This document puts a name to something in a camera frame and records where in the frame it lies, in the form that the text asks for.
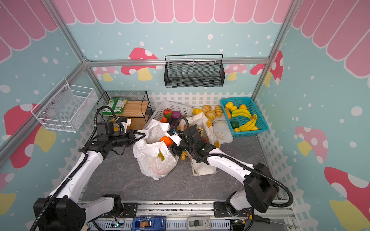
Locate black wire wooden shelf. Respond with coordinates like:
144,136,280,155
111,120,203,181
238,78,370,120
96,90,153,130

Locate white plastic vegetable basket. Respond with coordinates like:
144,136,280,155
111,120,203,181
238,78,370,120
144,101,193,129

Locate red orange fruit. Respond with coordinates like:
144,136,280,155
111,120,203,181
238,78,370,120
160,136,173,146

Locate large croissant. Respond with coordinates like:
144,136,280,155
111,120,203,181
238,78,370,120
206,110,217,121

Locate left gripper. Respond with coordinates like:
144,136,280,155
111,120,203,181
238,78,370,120
108,128,146,147

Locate white canvas tote bag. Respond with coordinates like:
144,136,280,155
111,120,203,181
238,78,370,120
181,113,221,177

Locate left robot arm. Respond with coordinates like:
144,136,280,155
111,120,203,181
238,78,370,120
30,106,146,231

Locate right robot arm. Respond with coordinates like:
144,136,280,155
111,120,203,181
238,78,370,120
166,117,294,216

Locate yellow lemon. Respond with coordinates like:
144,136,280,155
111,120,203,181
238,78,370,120
225,102,234,109

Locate purple onion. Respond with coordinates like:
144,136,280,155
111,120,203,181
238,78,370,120
172,111,182,119

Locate green avocado fruit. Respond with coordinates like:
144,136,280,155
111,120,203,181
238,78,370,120
230,121,240,130

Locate blue box device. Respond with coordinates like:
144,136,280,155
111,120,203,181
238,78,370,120
132,216,166,231

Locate green snack bag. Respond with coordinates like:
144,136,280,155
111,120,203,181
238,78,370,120
102,97,128,116

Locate white plastic grocery bag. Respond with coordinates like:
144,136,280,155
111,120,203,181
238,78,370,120
133,119,179,181

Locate yellow corn bread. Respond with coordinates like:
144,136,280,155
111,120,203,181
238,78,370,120
193,108,203,115

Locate red tomato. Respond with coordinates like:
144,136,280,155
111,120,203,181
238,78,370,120
163,108,173,118

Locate white plastic tray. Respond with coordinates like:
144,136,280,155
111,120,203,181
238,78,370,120
196,105,234,144

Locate white wire wall basket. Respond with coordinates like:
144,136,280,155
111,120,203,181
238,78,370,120
31,79,98,133

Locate grey switch box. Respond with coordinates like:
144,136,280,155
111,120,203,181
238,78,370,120
187,217,211,231

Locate round bread roll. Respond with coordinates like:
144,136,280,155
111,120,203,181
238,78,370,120
202,105,212,113

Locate teal plastic fruit basket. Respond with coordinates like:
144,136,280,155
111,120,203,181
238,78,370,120
220,97,268,137

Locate black screwdriver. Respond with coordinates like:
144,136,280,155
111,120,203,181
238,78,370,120
252,215,300,229

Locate black wire wall basket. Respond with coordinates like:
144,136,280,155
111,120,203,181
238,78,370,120
164,54,225,88

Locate right croissant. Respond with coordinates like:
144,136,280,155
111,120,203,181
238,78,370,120
214,105,223,117

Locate yellow banana bunch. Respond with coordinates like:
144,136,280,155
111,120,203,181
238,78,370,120
231,108,251,118
234,115,259,132

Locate metal tongs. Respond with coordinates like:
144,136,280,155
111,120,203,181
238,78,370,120
212,120,227,140

